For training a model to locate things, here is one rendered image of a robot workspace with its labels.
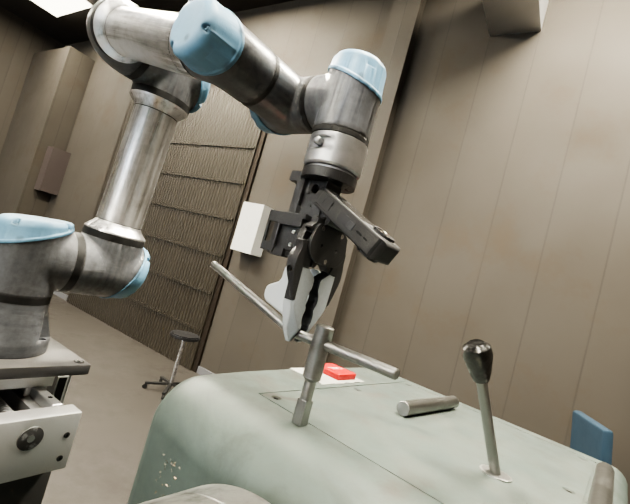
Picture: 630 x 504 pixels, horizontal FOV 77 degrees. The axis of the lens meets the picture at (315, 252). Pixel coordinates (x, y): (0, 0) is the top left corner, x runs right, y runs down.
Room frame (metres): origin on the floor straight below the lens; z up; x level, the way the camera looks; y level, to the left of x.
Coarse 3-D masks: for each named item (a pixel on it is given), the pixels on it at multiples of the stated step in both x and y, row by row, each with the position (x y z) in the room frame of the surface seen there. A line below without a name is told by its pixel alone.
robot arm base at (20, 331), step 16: (0, 304) 0.65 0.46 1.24; (16, 304) 0.66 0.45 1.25; (32, 304) 0.68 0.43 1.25; (48, 304) 0.72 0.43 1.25; (0, 320) 0.65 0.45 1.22; (16, 320) 0.66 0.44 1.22; (32, 320) 0.68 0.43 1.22; (48, 320) 0.73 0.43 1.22; (0, 336) 0.64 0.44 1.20; (16, 336) 0.66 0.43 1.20; (32, 336) 0.68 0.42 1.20; (48, 336) 0.73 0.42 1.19; (0, 352) 0.64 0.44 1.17; (16, 352) 0.66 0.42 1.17; (32, 352) 0.68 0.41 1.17
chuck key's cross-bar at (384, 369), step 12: (216, 264) 0.60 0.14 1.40; (228, 276) 0.58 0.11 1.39; (240, 288) 0.56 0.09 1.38; (252, 300) 0.54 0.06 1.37; (264, 312) 0.52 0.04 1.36; (276, 312) 0.51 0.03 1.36; (300, 336) 0.48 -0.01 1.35; (312, 336) 0.47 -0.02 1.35; (324, 348) 0.45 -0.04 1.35; (336, 348) 0.44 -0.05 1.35; (348, 360) 0.43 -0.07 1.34; (360, 360) 0.42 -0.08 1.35; (372, 360) 0.42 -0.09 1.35; (384, 372) 0.40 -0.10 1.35; (396, 372) 0.40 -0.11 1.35
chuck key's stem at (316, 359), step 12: (324, 336) 0.45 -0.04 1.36; (312, 348) 0.46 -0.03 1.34; (312, 360) 0.45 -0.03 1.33; (324, 360) 0.46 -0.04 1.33; (312, 372) 0.45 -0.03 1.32; (312, 384) 0.46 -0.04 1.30; (300, 396) 0.46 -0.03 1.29; (312, 396) 0.46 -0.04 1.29; (300, 408) 0.46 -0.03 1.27; (300, 420) 0.46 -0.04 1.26
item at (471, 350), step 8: (464, 344) 0.45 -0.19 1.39; (472, 344) 0.44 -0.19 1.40; (480, 344) 0.43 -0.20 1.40; (488, 344) 0.43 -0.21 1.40; (464, 352) 0.44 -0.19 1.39; (472, 352) 0.43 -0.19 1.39; (480, 352) 0.43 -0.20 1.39; (488, 352) 0.43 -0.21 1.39; (464, 360) 0.44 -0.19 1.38; (472, 360) 0.43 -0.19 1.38; (480, 360) 0.43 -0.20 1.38; (488, 360) 0.43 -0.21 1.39; (472, 368) 0.44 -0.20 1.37; (480, 368) 0.43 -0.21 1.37; (488, 368) 0.43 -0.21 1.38; (472, 376) 0.44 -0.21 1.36; (480, 376) 0.44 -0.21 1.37; (488, 376) 0.44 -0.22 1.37
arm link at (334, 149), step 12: (324, 132) 0.47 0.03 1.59; (336, 132) 0.46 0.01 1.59; (312, 144) 0.48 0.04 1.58; (324, 144) 0.47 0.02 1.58; (336, 144) 0.46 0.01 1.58; (348, 144) 0.46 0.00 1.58; (360, 144) 0.47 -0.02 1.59; (312, 156) 0.47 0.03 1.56; (324, 156) 0.46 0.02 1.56; (336, 156) 0.46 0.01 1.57; (348, 156) 0.47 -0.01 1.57; (360, 156) 0.48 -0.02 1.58; (336, 168) 0.47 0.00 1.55; (348, 168) 0.47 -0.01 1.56; (360, 168) 0.48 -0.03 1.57
